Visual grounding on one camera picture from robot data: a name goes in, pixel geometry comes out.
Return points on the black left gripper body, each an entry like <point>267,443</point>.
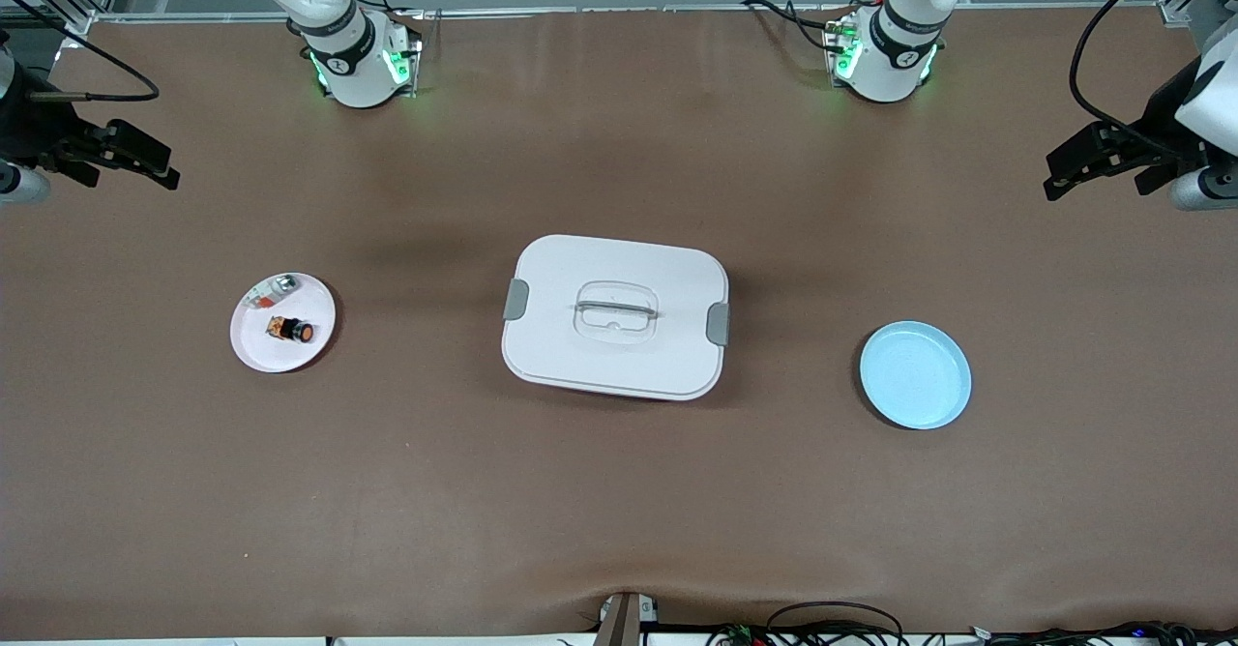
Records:
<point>1164,120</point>

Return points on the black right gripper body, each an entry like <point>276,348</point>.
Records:
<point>31,126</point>

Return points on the orange and black switch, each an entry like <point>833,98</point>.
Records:
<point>291,329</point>

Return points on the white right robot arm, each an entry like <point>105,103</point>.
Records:
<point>353,51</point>

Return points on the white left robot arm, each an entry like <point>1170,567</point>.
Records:
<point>895,56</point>

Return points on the white lidded storage box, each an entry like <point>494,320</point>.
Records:
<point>615,316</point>

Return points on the pink round plate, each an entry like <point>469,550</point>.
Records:
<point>280,332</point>

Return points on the light blue round plate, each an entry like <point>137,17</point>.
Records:
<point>915,375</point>

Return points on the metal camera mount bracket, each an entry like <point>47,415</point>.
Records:
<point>624,619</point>

